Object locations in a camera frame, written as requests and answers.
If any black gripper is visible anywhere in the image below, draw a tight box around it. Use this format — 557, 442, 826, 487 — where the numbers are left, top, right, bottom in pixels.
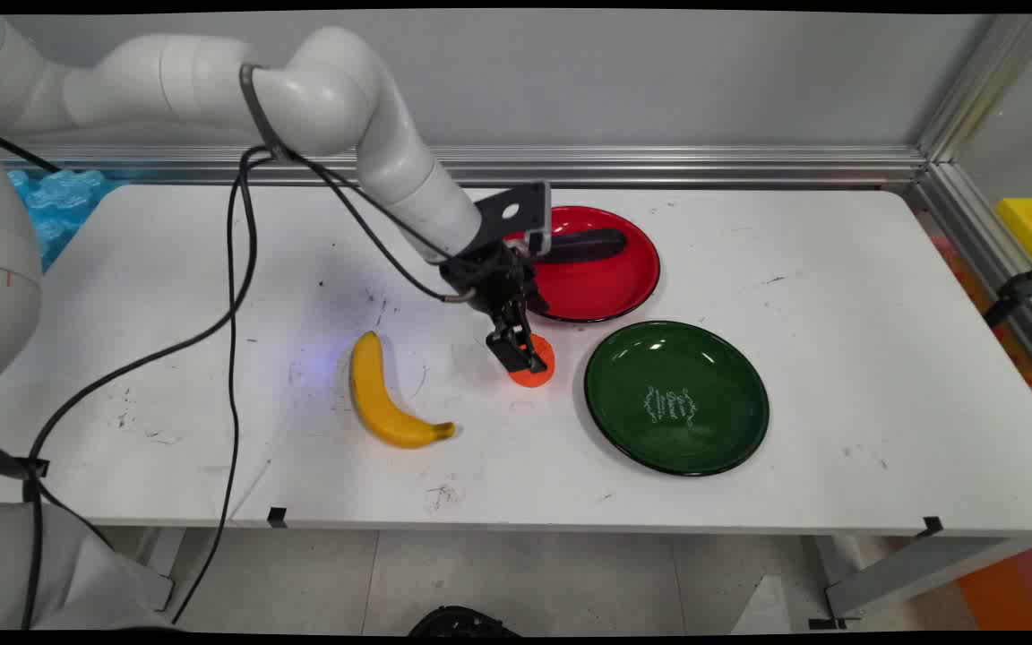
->
440, 242, 550, 375

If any red round plate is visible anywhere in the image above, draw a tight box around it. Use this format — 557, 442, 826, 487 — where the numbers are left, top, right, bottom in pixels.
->
505, 205, 662, 324

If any black round floor object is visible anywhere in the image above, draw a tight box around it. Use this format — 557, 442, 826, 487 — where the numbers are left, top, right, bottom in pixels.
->
407, 606, 522, 638

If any thin black background cable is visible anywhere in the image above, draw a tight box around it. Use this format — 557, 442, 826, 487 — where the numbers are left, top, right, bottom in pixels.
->
0, 134, 62, 174

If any horizontal aluminium frame rail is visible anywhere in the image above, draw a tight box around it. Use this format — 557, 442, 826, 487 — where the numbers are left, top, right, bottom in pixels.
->
0, 145, 929, 190

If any slanted aluminium frame rail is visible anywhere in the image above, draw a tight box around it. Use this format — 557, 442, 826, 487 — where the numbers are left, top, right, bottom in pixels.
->
912, 161, 1032, 395

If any yellow toy banana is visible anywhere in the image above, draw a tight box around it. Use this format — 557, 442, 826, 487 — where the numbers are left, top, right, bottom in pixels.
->
350, 331, 457, 450

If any blue bubble foam sheet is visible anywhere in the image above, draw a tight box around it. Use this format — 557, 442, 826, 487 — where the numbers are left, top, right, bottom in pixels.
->
5, 168, 127, 270

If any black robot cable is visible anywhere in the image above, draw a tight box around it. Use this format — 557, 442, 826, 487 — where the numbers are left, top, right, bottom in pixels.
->
21, 146, 481, 632
171, 157, 257, 625

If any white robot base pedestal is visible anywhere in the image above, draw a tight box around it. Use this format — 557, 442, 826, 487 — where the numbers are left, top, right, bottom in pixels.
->
0, 502, 176, 632

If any green round plate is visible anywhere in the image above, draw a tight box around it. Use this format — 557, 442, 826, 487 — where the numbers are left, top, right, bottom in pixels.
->
583, 320, 770, 477

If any orange toy persimmon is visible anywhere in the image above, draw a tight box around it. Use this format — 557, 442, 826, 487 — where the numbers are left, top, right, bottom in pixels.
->
509, 333, 557, 388

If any dark purple toy eggplant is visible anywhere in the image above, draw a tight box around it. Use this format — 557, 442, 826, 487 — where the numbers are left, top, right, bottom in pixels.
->
550, 228, 630, 266

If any orange box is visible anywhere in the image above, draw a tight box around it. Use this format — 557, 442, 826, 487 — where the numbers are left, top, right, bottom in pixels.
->
955, 537, 1032, 630

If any black cable clamp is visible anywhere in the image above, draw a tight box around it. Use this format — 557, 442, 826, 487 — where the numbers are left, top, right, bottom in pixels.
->
0, 434, 50, 481

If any aluminium frame post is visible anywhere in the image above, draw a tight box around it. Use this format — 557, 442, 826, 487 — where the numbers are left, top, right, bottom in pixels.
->
917, 13, 1032, 164

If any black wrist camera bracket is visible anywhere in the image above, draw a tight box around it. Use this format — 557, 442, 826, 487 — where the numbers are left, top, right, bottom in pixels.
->
474, 182, 554, 261

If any grey table leg beam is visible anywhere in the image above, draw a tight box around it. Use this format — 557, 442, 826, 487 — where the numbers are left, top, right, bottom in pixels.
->
824, 535, 1032, 621

